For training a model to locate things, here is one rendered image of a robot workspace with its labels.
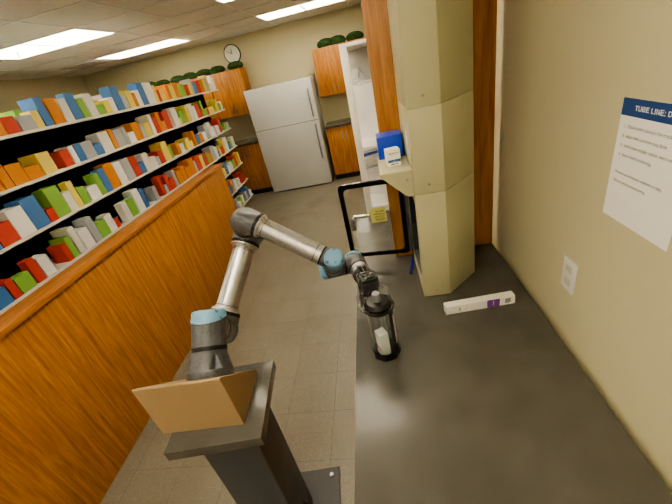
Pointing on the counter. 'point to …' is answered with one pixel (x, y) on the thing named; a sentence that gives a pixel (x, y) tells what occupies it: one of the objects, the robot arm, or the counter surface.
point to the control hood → (398, 175)
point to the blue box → (388, 142)
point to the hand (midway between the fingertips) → (378, 309)
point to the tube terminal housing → (442, 189)
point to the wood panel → (376, 21)
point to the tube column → (431, 49)
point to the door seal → (347, 221)
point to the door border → (401, 217)
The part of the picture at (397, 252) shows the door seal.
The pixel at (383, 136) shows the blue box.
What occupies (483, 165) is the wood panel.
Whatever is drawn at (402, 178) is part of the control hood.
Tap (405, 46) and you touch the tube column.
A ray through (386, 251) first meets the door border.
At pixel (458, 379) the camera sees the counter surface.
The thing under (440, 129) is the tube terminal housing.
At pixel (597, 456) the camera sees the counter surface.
